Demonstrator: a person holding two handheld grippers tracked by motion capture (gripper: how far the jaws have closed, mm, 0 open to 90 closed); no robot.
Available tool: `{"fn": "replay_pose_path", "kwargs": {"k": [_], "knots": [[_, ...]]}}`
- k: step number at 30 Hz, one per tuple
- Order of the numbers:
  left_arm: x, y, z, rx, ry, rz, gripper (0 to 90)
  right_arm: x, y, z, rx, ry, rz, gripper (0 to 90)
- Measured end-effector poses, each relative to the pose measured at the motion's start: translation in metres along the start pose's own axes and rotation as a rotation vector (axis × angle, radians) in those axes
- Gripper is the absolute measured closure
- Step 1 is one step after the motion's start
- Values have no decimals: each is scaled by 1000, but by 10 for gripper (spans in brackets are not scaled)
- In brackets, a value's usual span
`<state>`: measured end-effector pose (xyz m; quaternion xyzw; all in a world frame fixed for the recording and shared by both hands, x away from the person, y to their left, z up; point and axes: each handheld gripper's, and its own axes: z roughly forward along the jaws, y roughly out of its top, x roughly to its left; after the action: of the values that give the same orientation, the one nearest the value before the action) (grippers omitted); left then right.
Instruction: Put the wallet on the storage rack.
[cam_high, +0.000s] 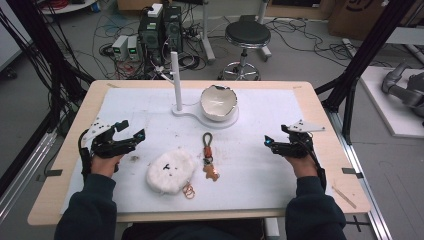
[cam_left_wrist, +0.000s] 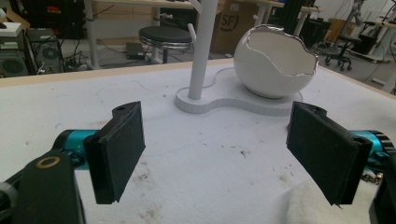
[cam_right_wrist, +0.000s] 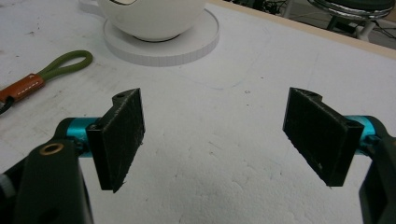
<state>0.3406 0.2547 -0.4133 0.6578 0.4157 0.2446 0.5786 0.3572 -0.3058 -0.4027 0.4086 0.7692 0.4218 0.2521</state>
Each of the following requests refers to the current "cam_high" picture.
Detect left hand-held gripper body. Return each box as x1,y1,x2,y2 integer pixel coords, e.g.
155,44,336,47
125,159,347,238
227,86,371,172
82,117,135,159

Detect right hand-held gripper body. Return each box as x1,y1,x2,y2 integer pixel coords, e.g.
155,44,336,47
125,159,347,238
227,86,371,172
272,119,326,159

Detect person's left hand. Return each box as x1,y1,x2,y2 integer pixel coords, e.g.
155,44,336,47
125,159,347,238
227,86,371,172
90,153,125,179

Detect person's right hand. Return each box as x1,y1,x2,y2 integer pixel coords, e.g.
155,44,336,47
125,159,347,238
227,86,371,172
283,154,320,179

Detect white table mat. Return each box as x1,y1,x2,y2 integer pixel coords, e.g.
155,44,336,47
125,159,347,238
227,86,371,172
59,87,334,215

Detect wooden table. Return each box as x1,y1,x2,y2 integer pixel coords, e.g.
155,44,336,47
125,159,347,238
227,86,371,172
27,79,372,227

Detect white fluffy plush pouch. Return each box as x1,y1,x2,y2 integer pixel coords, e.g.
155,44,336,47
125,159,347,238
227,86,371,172
145,147,198,195

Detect dark tape piece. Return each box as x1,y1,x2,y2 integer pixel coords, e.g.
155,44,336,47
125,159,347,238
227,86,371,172
35,168,64,183
341,167,365,180

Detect white stand with pole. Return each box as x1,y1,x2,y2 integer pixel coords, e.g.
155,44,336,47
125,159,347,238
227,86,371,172
170,50,240,130

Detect white eggshell-shaped bowl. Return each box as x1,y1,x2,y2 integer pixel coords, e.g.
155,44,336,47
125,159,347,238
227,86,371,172
199,84,239,123

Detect copper key rings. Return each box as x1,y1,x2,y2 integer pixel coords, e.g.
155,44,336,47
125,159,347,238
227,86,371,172
181,182,197,200

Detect grey power supply unit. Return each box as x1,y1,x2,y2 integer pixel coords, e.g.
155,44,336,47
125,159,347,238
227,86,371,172
111,34,130,62
126,34,141,62

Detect black computer tower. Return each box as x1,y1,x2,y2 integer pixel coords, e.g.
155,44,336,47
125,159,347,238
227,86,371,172
162,5,184,54
137,13,165,65

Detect white platform board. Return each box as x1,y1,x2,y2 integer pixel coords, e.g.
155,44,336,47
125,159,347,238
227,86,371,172
359,65,424,139

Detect black round stool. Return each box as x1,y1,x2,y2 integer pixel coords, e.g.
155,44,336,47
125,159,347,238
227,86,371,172
217,19,272,82

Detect white box on tower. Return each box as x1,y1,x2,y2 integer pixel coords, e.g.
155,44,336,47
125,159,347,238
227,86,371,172
146,2,164,19

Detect white metal stand leg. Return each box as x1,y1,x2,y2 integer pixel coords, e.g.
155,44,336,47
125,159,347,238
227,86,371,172
199,0,217,65

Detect brown cardboard box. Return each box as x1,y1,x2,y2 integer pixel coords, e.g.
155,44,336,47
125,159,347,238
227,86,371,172
327,0,393,42

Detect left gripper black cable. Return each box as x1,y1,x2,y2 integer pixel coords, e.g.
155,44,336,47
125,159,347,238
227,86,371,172
77,129,93,183

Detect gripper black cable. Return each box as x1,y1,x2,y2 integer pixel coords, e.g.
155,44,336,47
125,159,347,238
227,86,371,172
77,129,93,183
299,138,328,193

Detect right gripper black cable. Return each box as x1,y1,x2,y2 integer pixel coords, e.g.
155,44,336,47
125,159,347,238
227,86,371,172
299,138,328,193

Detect gingerbread bear keychain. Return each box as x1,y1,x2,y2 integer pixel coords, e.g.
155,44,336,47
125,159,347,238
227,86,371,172
201,131,221,183

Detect aluminium floor rail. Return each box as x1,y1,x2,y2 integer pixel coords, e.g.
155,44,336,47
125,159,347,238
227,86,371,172
0,130,58,225
324,109,394,240

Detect tangle of floor cables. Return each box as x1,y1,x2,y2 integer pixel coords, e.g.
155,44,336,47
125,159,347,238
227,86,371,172
93,9,394,79

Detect black metal frame post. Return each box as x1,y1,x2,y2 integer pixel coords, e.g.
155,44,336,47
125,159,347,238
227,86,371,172
5,0,96,136
314,0,417,145

